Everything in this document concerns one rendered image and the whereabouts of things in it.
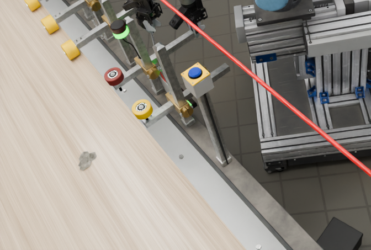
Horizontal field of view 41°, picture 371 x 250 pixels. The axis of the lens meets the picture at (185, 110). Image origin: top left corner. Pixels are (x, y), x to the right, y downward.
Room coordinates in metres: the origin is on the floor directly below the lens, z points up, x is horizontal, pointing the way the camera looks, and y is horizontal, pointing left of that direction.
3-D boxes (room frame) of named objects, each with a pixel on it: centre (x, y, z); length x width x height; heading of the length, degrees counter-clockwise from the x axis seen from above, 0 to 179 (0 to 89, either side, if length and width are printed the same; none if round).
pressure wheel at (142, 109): (1.32, 0.16, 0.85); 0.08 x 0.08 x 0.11
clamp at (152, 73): (1.59, 0.09, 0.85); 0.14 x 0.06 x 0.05; 17
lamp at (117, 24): (1.55, 0.12, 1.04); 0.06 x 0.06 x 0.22; 17
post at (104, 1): (1.81, 0.15, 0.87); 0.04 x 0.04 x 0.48; 17
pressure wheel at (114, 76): (1.56, 0.23, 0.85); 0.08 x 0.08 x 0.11
